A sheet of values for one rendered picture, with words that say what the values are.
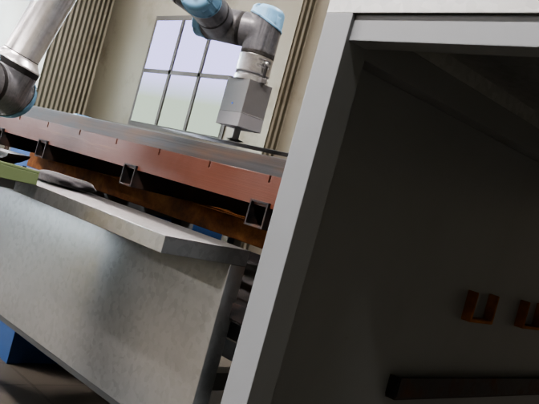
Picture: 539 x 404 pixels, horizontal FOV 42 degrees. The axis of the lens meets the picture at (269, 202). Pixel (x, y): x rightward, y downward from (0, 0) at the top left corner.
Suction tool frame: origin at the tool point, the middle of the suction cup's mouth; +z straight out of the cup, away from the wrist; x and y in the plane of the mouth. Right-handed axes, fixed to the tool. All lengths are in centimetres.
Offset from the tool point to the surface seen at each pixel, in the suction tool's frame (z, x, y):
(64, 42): -90, -177, 594
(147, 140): 2.6, 7.1, 24.5
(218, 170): 5.4, 8.0, -8.8
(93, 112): -28, -220, 578
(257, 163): 2.0, 3.0, -14.2
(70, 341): 52, 15, 20
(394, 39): -12, 35, -73
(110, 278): 34.2, 14.2, 11.5
